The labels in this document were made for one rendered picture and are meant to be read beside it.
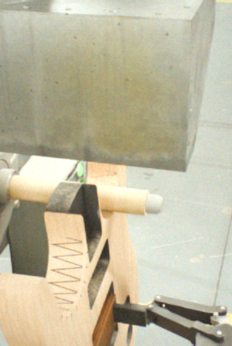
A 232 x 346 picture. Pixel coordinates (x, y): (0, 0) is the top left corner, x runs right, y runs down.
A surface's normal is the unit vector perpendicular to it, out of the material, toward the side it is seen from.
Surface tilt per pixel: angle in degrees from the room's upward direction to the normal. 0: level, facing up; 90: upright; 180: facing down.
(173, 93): 90
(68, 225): 94
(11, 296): 79
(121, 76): 90
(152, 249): 0
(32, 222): 90
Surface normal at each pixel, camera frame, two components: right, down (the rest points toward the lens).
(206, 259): -0.02, -0.88
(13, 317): -0.26, 0.48
